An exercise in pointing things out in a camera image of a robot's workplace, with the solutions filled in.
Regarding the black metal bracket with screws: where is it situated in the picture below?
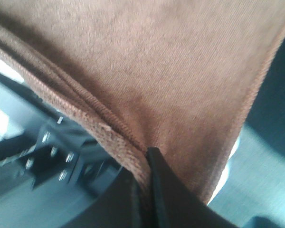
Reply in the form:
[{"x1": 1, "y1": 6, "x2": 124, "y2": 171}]
[{"x1": 0, "y1": 116, "x2": 124, "y2": 190}]

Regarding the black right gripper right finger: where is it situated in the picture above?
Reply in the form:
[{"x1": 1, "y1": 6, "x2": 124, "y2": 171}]
[{"x1": 147, "y1": 147, "x2": 236, "y2": 228}]

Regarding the brown towel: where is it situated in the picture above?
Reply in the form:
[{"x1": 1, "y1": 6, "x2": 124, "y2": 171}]
[{"x1": 0, "y1": 0, "x2": 285, "y2": 228}]

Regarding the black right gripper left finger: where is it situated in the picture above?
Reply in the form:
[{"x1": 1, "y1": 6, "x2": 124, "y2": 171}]
[{"x1": 63, "y1": 170, "x2": 143, "y2": 228}]

